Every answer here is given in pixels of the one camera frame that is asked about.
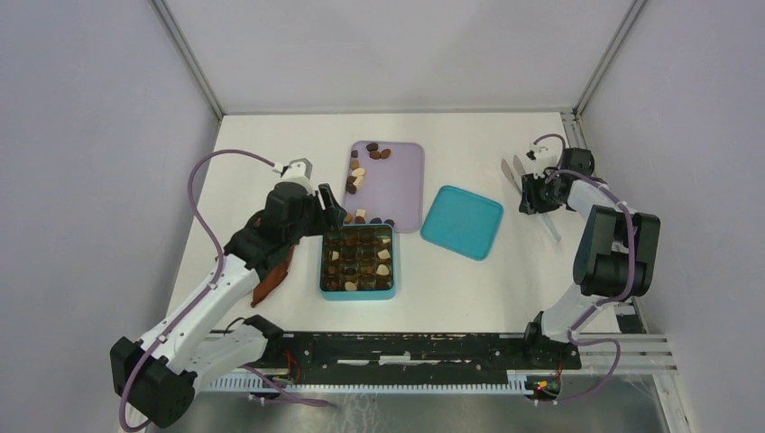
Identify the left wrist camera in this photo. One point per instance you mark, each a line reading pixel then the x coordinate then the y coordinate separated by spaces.
pixel 299 171

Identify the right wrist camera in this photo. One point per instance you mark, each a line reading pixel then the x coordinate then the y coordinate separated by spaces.
pixel 539 157

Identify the teal box lid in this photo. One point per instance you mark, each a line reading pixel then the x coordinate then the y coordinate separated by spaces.
pixel 462 222

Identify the brown cloth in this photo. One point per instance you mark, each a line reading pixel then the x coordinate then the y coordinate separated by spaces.
pixel 273 280

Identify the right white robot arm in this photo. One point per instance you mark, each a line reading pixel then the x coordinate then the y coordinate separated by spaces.
pixel 616 255

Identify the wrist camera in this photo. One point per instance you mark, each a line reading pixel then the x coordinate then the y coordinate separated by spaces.
pixel 299 171
pixel 539 157

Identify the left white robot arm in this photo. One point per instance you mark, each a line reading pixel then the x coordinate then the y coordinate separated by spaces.
pixel 158 375

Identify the purple chocolate tray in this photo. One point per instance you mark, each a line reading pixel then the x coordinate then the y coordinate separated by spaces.
pixel 392 188

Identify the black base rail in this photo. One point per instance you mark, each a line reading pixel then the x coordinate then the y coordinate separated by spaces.
pixel 313 358

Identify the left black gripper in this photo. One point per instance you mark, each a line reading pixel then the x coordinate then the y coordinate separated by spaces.
pixel 329 218

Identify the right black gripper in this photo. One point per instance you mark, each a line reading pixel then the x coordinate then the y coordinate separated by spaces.
pixel 529 202

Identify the teal chocolate box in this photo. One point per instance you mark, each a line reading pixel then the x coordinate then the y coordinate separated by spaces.
pixel 358 246

